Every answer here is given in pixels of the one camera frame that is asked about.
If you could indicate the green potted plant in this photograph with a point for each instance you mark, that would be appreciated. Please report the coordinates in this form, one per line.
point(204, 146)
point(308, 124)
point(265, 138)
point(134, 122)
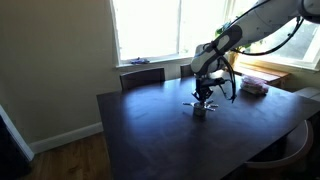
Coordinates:
point(246, 46)

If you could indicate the one-third steel measuring cup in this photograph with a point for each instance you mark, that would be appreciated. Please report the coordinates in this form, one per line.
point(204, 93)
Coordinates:
point(211, 109)

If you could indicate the blue object on sill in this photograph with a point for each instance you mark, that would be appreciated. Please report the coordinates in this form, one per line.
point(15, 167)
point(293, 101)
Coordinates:
point(140, 61)

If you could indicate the grey padded stool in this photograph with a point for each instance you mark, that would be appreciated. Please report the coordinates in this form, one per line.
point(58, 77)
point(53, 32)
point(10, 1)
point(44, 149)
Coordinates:
point(308, 93)

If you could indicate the white baseboard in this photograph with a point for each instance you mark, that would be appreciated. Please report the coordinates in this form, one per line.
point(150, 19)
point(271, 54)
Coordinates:
point(66, 137)

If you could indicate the white framed window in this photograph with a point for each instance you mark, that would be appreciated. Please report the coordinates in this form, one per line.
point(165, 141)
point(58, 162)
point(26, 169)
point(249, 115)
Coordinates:
point(300, 50)
point(150, 30)

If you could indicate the white door frame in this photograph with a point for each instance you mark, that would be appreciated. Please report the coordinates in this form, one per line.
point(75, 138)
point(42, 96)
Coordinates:
point(16, 135)

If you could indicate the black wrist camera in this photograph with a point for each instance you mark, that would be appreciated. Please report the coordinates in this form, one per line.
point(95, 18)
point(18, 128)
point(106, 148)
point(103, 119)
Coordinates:
point(217, 82)

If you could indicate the wooden bench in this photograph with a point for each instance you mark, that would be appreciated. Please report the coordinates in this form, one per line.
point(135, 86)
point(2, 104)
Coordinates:
point(266, 74)

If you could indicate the largest steel measuring cup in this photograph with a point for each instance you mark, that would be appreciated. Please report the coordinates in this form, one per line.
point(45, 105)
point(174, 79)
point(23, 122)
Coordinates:
point(199, 112)

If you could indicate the half steel measuring cup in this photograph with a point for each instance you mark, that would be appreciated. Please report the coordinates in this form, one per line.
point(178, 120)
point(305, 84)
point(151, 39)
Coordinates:
point(210, 101)

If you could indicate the dark wooden dining chair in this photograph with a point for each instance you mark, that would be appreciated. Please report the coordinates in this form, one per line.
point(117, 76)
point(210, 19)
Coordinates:
point(186, 70)
point(142, 78)

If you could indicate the clear plastic bag of items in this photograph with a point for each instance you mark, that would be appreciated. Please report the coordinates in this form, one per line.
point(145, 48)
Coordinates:
point(254, 86)

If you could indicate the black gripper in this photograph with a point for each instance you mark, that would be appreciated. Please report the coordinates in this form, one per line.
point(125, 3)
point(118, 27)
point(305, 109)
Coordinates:
point(204, 85)

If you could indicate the curved back wooden chair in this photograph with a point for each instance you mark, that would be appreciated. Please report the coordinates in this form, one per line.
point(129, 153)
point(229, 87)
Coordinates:
point(283, 156)

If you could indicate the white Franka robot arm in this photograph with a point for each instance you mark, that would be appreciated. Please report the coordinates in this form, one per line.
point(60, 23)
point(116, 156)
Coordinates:
point(260, 23)

